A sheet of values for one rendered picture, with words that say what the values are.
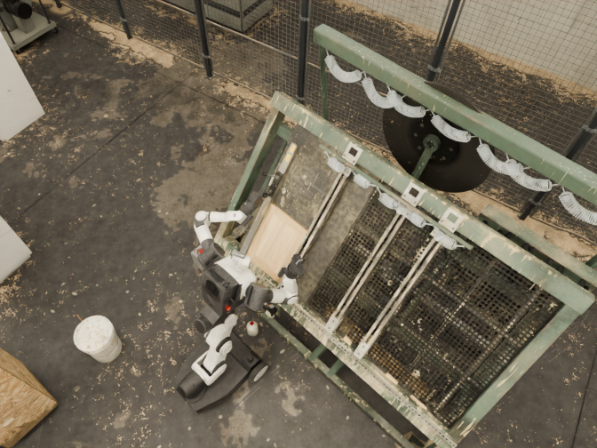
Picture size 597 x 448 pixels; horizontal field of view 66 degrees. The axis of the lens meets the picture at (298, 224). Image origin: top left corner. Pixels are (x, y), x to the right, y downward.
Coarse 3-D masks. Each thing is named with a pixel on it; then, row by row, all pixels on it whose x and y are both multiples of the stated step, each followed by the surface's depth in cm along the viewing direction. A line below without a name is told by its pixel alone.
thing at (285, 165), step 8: (296, 144) 313; (288, 152) 314; (296, 152) 314; (280, 168) 319; (288, 168) 319; (280, 184) 324; (264, 200) 331; (272, 200) 330; (264, 208) 332; (264, 216) 335; (256, 224) 338; (256, 232) 341; (248, 240) 344; (248, 248) 347
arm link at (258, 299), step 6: (252, 294) 283; (258, 294) 281; (264, 294) 283; (270, 294) 288; (252, 300) 282; (258, 300) 282; (264, 300) 285; (270, 300) 290; (252, 306) 282; (258, 306) 282
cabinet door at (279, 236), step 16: (272, 208) 331; (272, 224) 333; (288, 224) 325; (256, 240) 343; (272, 240) 335; (288, 240) 328; (256, 256) 345; (272, 256) 338; (288, 256) 330; (272, 272) 339
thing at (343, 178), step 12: (348, 144) 282; (348, 156) 283; (336, 168) 276; (348, 168) 284; (336, 180) 294; (348, 180) 296; (336, 192) 295; (324, 204) 301; (324, 216) 302; (312, 228) 310; (312, 240) 312; (300, 252) 321
